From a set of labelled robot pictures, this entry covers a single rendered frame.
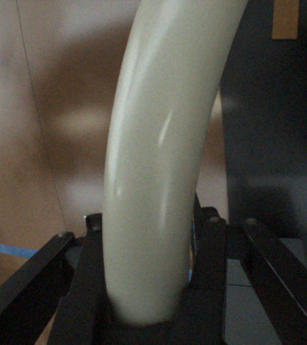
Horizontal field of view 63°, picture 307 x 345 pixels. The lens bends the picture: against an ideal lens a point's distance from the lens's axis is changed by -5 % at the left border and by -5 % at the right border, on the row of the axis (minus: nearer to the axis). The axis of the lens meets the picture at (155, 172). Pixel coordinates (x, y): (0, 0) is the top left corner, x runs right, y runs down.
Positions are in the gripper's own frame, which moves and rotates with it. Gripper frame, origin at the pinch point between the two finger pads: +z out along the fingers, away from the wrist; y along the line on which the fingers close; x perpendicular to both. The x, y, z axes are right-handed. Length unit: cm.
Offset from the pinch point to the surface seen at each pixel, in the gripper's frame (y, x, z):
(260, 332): 24, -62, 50
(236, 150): 31, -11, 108
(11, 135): -112, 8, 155
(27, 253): -130, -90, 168
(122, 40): -20, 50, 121
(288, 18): 53, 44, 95
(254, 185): 38, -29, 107
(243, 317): 20, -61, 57
